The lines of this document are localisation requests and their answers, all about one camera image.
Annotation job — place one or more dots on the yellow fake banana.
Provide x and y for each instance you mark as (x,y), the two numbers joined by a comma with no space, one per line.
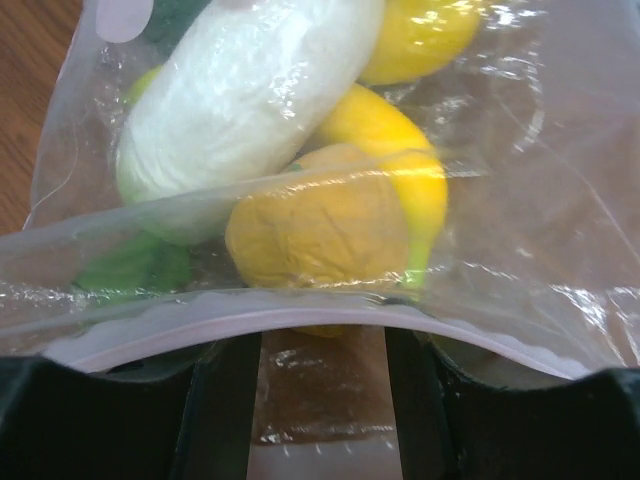
(367,121)

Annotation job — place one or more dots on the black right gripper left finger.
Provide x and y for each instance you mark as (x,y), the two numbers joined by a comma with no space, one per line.
(183,416)

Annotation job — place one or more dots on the yellow fake lemon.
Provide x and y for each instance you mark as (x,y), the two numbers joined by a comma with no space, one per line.
(420,37)

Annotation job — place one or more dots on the clear polka dot zip bag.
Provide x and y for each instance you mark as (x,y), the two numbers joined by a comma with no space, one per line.
(532,282)

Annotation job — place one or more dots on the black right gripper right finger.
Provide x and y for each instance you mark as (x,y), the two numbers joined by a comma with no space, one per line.
(452,426)

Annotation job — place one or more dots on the yellow fake walnut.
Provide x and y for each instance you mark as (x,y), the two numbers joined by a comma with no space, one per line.
(341,225)

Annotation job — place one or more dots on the white fake radish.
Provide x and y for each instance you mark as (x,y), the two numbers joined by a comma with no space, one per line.
(238,97)

